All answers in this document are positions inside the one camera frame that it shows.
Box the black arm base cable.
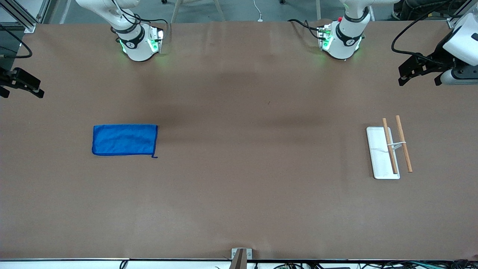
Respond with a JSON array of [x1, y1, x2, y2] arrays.
[[110, 0, 171, 42], [288, 19, 330, 41]]

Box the blue towel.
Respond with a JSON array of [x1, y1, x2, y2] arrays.
[[92, 124, 159, 158]]

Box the grey metal camera bracket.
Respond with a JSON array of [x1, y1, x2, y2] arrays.
[[231, 248, 253, 269]]

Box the wooden stool legs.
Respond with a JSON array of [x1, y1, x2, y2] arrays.
[[170, 0, 226, 24]]

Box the white rack with wooden rods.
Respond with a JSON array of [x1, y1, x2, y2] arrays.
[[366, 115, 413, 180]]

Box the black left arm base cable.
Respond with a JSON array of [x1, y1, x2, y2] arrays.
[[288, 19, 330, 41]]

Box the black right arm base cable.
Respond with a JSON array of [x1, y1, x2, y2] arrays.
[[110, 0, 171, 42]]

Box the aluminium frame profile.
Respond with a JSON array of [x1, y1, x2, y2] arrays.
[[0, 0, 51, 33], [446, 0, 478, 29]]

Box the tangled cable bundle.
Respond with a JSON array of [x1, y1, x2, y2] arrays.
[[273, 259, 478, 269]]

